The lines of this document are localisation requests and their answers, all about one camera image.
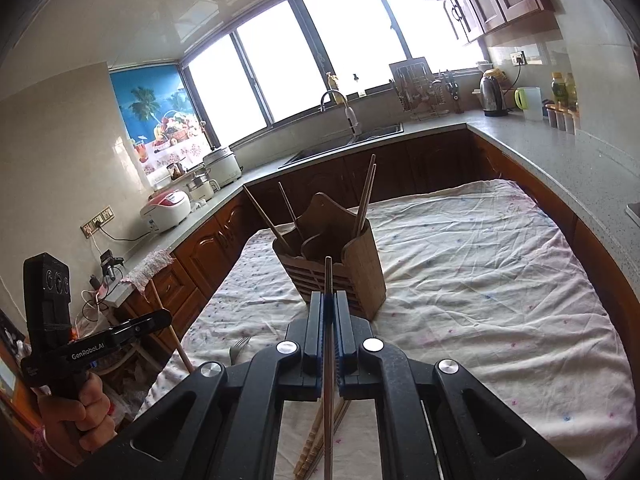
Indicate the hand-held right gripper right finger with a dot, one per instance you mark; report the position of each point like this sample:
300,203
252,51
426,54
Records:
341,330

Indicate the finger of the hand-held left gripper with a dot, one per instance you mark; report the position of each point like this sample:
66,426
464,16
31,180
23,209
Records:
145,324

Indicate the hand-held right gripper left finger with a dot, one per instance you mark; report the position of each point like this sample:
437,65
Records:
311,380

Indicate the wooden utensil holder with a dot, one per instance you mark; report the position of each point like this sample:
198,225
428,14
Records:
360,270

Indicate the person's left hand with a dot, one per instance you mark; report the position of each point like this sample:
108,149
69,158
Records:
92,415

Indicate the wooden pole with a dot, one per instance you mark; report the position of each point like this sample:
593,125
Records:
172,327

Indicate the white lace cloth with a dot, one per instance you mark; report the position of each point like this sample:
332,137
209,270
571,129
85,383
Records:
150,267

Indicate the small black device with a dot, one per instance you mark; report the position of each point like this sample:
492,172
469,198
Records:
111,264

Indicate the broad steel fork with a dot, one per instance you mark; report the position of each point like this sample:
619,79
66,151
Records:
239,347

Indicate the wooden lower cabinets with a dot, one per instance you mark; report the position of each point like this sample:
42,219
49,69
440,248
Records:
220,240

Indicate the white and pink rice cooker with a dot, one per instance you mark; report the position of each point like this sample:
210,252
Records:
165,210

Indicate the white floral tablecloth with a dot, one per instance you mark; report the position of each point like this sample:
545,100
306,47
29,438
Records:
475,270

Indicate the tall white rice cooker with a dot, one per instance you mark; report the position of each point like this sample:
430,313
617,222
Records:
223,167

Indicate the steel sink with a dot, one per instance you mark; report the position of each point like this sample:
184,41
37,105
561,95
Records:
345,142

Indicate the steel kitchen faucet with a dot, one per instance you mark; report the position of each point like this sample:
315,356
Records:
352,120

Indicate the tropical fruit window poster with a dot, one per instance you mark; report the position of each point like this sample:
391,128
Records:
145,105

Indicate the small clear pump bottle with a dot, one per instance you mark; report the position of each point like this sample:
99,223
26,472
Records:
358,87

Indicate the yellow soap bottle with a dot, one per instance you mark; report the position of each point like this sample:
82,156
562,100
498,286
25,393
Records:
333,82

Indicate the knife and board rack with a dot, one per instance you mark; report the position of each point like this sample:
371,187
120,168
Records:
412,85

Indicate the scissors holder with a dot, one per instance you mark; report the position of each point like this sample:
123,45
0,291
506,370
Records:
450,90

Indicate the grey kitchen countertop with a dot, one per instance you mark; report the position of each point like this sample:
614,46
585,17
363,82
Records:
550,160

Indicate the kitchen window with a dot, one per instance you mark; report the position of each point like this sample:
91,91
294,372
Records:
280,65

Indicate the steel electric kettle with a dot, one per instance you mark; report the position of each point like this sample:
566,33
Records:
494,94

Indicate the white spice jar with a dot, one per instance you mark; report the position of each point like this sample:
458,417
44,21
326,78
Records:
551,117
560,120
569,123

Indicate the green yellow drink bottle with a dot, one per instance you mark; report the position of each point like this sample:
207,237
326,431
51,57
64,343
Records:
558,89

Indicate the wall outlet strip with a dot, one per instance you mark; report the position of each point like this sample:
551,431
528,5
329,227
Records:
97,221

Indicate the white wall socket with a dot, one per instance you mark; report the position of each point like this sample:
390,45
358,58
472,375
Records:
518,58

